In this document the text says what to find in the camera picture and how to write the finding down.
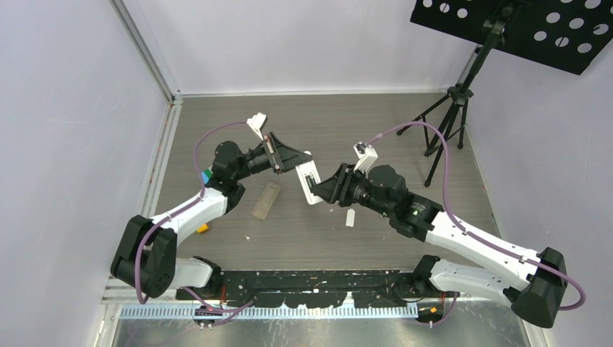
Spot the aluminium corner frame post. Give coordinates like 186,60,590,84
109,0,182,105

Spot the perforated metal cable tray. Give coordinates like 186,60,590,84
119,303,419,320

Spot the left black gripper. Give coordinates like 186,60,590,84
233,133,312,182

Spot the blue white green toy brick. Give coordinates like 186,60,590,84
200,167,213,185

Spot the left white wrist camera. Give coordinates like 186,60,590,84
246,112,267,141

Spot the white battery cover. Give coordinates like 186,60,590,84
345,209,356,228

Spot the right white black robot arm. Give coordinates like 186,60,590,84
306,163,568,328

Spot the translucent beige remote cover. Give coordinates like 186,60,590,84
252,182,281,220

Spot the black music stand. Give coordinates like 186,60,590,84
411,1,612,187

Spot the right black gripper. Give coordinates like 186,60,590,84
312,162,393,217

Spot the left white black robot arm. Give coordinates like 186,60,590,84
110,132,313,300

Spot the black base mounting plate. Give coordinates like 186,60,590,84
190,270,444,309

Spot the white remote control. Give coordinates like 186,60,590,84
295,151,322,205

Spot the yellow green toy brick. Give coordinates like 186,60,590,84
196,224,209,234

